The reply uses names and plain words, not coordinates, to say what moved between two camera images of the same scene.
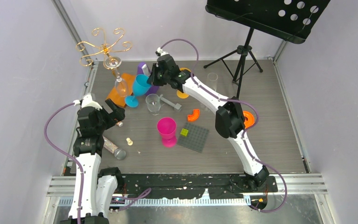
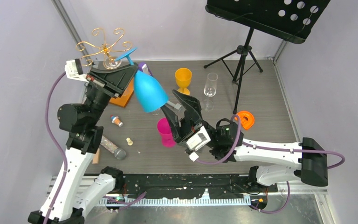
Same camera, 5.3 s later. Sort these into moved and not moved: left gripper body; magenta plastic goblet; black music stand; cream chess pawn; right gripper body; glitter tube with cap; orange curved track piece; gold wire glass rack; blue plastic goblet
Moved: right gripper body; left gripper body; blue plastic goblet
Not moved: cream chess pawn; gold wire glass rack; glitter tube with cap; black music stand; orange curved track piece; magenta plastic goblet
